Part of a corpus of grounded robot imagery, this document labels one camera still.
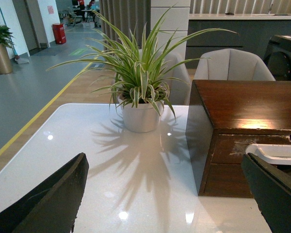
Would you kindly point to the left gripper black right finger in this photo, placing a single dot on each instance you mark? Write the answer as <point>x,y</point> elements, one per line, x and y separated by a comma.
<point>271,189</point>

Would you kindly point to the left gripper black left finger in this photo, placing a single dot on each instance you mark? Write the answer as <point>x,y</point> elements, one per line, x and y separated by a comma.
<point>52,206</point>

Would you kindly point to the wooden drawer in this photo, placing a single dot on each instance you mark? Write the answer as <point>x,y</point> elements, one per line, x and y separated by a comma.
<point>229,148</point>

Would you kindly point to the dark wooden drawer cabinet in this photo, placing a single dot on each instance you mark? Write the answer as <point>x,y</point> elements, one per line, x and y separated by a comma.
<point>232,107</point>

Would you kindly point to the white plant pot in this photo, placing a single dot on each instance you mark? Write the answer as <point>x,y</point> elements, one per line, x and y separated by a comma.
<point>142,119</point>

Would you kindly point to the beige armchair right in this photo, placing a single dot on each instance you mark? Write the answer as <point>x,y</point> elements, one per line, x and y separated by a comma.
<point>232,65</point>

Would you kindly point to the beige armchair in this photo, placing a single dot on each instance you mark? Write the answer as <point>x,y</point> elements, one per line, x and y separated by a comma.
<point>177,77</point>
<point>232,65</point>

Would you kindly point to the black appliance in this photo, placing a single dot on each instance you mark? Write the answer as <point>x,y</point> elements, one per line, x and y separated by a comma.
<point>278,57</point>

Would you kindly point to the beige armchair left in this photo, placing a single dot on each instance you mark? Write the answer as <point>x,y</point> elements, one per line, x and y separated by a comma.
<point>177,77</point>

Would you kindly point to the spider plant green leaves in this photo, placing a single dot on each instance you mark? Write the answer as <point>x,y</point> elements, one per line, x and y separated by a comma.
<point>120,55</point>

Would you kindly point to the gold floor planter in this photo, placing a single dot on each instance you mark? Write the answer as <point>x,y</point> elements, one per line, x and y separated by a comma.
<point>5,62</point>

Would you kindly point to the grey counter cabinet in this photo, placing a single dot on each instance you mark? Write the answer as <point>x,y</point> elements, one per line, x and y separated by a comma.
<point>249,33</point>

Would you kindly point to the red bin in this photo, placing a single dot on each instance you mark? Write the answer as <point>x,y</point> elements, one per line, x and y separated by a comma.
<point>59,33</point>

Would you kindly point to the green floor plant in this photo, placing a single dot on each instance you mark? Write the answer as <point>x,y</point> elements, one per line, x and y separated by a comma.
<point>5,36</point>

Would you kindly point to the broom with blue handle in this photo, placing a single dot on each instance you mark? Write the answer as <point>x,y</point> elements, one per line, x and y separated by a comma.
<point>18,59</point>

